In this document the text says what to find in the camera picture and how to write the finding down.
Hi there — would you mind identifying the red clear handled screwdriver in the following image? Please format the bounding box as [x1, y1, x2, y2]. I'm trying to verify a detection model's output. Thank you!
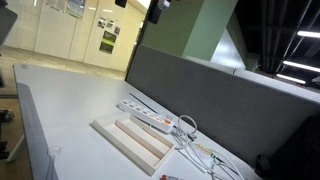
[160, 175, 184, 180]

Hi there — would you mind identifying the wooden divided tray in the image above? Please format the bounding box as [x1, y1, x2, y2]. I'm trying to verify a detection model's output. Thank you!
[91, 114, 175, 176]

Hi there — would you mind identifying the white power strip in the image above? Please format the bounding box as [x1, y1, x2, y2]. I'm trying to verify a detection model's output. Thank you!
[118, 100, 174, 133]

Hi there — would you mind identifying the white adapter with labels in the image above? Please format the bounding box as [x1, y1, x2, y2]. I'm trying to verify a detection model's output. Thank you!
[179, 143, 217, 173]

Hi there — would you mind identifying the grey desk partition panel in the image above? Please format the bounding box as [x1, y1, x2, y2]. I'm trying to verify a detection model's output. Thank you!
[126, 45, 320, 165]

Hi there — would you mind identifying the clear plastic desk clip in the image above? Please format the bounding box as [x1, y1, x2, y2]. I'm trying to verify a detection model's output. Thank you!
[46, 146, 61, 180]

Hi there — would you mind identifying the green black wall poster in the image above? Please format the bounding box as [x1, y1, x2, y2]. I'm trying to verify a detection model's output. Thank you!
[99, 31, 117, 54]

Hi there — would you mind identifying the white power cable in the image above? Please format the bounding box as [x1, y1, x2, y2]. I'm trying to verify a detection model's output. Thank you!
[170, 114, 246, 180]

